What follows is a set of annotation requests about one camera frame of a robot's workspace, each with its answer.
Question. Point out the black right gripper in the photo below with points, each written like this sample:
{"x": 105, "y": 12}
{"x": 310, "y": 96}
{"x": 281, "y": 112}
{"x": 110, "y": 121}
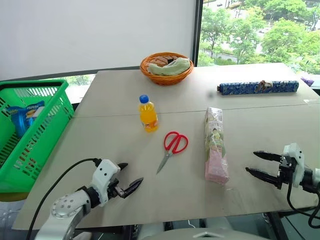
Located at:
{"x": 287, "y": 171}

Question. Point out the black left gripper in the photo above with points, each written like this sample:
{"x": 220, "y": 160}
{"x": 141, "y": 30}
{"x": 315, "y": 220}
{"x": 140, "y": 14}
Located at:
{"x": 115, "y": 190}

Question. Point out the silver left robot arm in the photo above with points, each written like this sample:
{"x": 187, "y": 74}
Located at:
{"x": 62, "y": 210}

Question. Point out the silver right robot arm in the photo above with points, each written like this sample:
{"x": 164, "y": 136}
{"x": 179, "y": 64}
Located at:
{"x": 311, "y": 180}

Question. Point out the green plastic shopping basket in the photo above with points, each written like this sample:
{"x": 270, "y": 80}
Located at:
{"x": 45, "y": 135}

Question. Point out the orange wicker basket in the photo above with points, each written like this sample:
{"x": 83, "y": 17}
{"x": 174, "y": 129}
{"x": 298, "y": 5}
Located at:
{"x": 165, "y": 78}

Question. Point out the pink green carton box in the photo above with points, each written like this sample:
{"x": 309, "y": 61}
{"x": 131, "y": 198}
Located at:
{"x": 216, "y": 147}

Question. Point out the black table leg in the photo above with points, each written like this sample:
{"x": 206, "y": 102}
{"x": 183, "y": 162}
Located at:
{"x": 275, "y": 225}

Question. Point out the orange soda bottle blue cap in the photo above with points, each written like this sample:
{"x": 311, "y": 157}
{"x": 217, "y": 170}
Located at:
{"x": 148, "y": 117}

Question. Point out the blue patterned rolled scroll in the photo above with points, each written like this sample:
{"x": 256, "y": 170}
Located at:
{"x": 250, "y": 88}

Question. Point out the grey robot torso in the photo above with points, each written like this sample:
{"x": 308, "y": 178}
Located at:
{"x": 200, "y": 231}

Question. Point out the purple object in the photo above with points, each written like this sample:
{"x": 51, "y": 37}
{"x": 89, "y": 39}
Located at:
{"x": 308, "y": 80}

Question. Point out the pale green towel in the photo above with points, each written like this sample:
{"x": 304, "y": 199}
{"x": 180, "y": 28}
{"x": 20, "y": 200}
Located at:
{"x": 170, "y": 68}

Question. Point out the brown patterned snack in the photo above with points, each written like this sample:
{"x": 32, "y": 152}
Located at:
{"x": 160, "y": 60}

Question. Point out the blue snack package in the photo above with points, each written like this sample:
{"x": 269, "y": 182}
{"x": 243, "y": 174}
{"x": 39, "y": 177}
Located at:
{"x": 25, "y": 115}

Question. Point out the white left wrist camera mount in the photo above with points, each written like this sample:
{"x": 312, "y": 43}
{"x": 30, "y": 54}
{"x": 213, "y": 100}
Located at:
{"x": 105, "y": 172}

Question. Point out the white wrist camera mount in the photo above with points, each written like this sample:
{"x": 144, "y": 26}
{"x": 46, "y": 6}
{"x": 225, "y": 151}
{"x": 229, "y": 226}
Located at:
{"x": 296, "y": 155}
{"x": 105, "y": 172}

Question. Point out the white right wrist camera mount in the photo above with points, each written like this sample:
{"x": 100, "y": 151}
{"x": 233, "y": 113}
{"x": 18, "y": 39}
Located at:
{"x": 296, "y": 155}

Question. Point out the dark window frame post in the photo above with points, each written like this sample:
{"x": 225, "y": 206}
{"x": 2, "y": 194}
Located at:
{"x": 197, "y": 32}

